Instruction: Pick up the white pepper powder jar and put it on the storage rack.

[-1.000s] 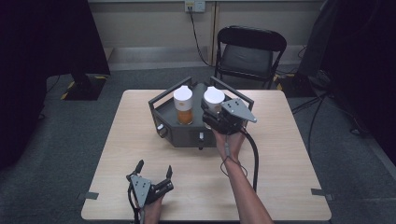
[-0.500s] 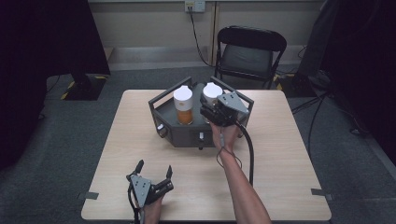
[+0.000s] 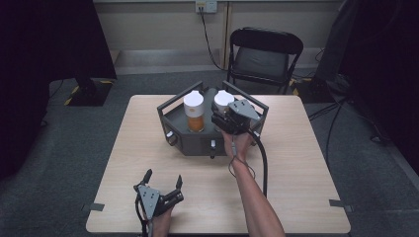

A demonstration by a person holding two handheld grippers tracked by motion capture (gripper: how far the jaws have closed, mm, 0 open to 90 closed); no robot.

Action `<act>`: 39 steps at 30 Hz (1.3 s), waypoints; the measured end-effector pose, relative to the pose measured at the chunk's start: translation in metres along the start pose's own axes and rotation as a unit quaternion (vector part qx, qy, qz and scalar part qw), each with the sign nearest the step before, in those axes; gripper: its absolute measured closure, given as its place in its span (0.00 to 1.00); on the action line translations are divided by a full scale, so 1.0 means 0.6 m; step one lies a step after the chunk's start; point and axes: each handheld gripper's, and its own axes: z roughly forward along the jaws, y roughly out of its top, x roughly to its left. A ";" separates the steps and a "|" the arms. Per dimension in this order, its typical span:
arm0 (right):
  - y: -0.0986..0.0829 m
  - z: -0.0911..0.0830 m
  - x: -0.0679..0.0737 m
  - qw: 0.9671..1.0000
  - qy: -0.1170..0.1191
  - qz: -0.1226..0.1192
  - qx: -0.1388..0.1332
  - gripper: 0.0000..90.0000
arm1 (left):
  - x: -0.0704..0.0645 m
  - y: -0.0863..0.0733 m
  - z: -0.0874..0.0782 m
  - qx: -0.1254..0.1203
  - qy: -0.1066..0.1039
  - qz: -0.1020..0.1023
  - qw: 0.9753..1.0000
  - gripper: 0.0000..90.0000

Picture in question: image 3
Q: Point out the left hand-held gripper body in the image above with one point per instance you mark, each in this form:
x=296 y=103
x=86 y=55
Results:
x=148 y=200

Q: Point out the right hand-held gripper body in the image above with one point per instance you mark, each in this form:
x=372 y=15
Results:
x=242 y=110

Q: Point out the dark grey hexagonal rack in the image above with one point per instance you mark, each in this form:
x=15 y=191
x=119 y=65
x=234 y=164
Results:
x=194 y=144

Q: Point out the person's left hand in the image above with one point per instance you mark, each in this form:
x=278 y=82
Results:
x=161 y=223

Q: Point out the person's right hand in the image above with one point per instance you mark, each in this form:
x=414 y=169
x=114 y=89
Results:
x=240 y=144

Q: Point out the orange jar with white lid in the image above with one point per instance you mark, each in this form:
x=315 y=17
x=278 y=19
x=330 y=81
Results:
x=196 y=123

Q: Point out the grey tape piece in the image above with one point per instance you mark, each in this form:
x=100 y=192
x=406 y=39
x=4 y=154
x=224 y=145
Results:
x=95 y=207
x=339 y=204

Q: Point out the black folding chair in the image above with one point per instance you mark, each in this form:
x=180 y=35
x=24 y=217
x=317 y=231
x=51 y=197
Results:
x=263 y=59

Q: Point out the black stand base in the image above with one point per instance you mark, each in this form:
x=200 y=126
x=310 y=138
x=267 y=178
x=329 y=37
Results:
x=90 y=94
x=313 y=90

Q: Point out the black curtain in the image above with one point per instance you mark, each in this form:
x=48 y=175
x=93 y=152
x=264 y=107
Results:
x=42 y=65
x=385 y=65

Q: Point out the white wall socket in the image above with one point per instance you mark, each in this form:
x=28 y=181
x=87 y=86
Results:
x=206 y=5

